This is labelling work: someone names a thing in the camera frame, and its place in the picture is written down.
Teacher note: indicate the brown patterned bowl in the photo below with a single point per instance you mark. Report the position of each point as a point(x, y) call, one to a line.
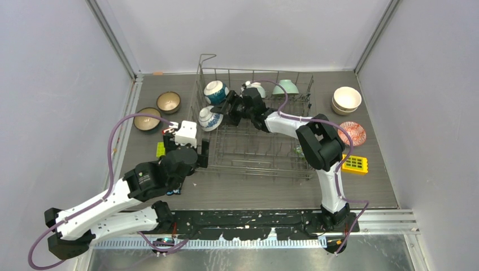
point(169, 102)

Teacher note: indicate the white bowl blue floral pattern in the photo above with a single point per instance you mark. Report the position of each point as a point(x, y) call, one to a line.
point(209, 120)

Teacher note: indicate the green owl toy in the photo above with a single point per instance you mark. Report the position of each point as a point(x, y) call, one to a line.
point(298, 150)

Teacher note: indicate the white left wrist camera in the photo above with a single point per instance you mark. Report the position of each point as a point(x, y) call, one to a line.
point(186, 132)

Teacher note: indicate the teal white bowl back left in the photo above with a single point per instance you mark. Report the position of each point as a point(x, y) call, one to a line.
point(215, 92)

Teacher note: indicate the green toy block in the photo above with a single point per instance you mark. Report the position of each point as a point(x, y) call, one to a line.
point(160, 149)

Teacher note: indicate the white bowl blue zigzag pattern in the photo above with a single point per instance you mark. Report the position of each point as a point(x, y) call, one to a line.
point(356, 132)

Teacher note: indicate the yellow toy window block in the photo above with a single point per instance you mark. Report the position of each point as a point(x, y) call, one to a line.
point(355, 165)

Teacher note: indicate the dark teal glazed bowl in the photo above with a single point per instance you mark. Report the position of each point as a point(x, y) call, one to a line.
point(147, 124)

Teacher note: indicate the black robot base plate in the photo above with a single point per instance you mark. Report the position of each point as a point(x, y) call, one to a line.
point(250, 225)

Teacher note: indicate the grey wire dish rack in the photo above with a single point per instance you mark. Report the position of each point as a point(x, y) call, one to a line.
point(243, 149)

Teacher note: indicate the pale green bowl middle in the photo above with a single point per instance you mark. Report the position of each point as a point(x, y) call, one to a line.
point(259, 88)

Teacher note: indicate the beige ceramic bowl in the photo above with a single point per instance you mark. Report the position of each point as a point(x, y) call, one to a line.
point(347, 98)
point(341, 111)

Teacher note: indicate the red white toy window block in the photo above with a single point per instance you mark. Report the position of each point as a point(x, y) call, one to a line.
point(169, 131)

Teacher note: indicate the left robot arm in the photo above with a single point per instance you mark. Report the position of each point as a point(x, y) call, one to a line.
point(106, 216)

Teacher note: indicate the mint green bowl right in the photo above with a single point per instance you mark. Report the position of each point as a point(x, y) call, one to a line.
point(285, 86)

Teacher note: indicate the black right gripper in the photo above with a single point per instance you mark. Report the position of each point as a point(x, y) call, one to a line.
point(233, 100)

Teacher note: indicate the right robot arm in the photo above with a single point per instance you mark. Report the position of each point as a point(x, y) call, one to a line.
point(319, 140)

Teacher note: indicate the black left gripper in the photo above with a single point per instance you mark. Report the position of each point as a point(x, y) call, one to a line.
point(202, 161)

